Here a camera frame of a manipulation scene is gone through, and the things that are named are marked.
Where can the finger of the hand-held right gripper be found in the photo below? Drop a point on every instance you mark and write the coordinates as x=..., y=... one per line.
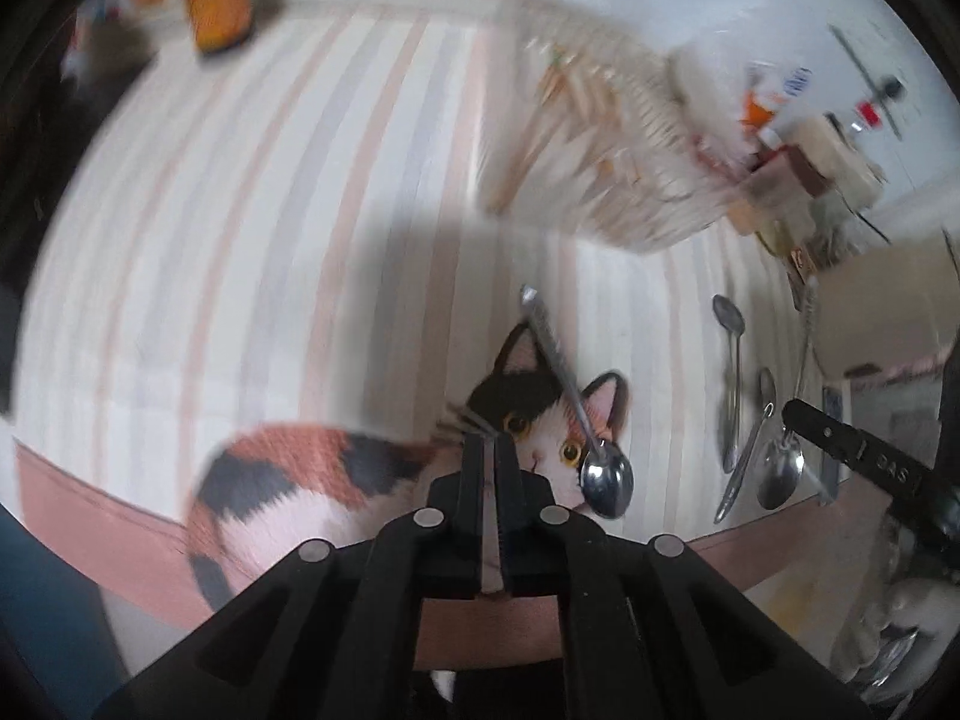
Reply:
x=821, y=431

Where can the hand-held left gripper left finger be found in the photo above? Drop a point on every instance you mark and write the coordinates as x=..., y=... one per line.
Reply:
x=472, y=510

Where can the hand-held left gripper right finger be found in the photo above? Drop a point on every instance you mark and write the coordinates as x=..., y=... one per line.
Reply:
x=511, y=525

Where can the metal spoon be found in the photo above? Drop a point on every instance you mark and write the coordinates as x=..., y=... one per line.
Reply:
x=607, y=476
x=766, y=384
x=780, y=472
x=727, y=315

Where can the clear plastic bin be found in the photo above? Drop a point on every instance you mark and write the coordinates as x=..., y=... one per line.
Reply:
x=600, y=187

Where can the set of wooden chopsticks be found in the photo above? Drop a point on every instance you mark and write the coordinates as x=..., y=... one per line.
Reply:
x=592, y=127

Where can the blue smartphone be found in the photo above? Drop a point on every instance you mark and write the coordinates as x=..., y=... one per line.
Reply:
x=829, y=427

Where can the white electric kettle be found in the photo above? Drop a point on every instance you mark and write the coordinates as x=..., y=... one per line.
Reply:
x=885, y=300

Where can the small red white carton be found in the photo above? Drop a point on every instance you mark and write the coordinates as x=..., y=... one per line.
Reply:
x=799, y=262

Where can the striped cat print mat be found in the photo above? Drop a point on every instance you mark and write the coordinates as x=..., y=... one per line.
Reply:
x=262, y=277

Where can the red cap dark bottle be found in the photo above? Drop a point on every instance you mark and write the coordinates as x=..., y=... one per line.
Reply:
x=870, y=114

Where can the orange label plastic bottle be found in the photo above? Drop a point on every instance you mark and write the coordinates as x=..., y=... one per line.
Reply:
x=757, y=109

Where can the blue cabinet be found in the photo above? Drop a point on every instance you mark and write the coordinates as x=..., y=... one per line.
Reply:
x=52, y=615

